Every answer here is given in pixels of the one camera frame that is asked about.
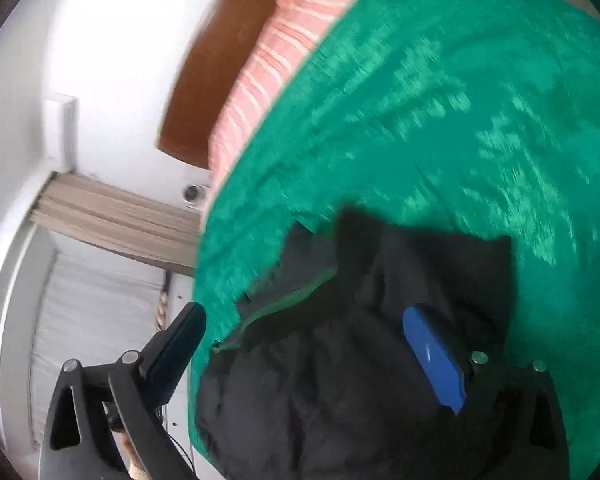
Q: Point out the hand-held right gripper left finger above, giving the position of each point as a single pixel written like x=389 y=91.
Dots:
x=175 y=355

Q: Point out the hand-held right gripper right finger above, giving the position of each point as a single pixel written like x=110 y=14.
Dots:
x=435 y=360

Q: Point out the black puffer jacket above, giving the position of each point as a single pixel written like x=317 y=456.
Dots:
x=330 y=385

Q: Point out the striped cushion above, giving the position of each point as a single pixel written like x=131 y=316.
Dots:
x=161 y=310

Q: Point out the white sheer curtain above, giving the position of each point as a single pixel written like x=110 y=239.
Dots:
x=90 y=320

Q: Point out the beige curtain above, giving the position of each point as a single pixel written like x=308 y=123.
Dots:
x=115 y=220

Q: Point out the small white fan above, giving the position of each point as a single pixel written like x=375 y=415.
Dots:
x=193 y=192

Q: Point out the green velvet blanket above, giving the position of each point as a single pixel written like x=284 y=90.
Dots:
x=430 y=110

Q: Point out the wooden headboard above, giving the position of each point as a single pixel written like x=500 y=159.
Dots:
x=205 y=85

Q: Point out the pink striped bed sheet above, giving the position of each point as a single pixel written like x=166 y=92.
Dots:
x=280 y=60

